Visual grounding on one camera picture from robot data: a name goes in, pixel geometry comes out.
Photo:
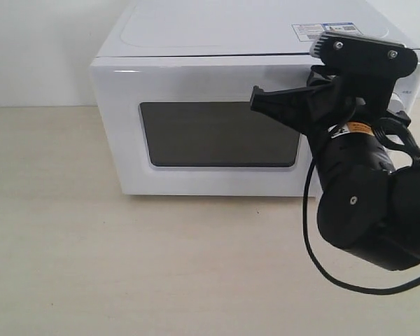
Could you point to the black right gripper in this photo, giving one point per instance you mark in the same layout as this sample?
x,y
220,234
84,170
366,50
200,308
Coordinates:
x,y
319,111

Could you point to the white microwave door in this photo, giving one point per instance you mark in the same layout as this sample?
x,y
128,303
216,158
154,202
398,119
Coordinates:
x,y
184,126

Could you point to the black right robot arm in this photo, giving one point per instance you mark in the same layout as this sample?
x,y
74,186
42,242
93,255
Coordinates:
x,y
367,164

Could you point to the white upper microwave knob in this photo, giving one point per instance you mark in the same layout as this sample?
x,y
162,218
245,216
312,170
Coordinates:
x,y
396,104

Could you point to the white microwave oven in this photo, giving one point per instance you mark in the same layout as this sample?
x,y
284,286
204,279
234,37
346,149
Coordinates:
x,y
217,51

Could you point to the blue white label sticker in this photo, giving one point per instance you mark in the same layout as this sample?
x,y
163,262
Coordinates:
x,y
310,32

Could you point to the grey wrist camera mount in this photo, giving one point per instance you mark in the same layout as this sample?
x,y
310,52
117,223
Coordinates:
x,y
370,67

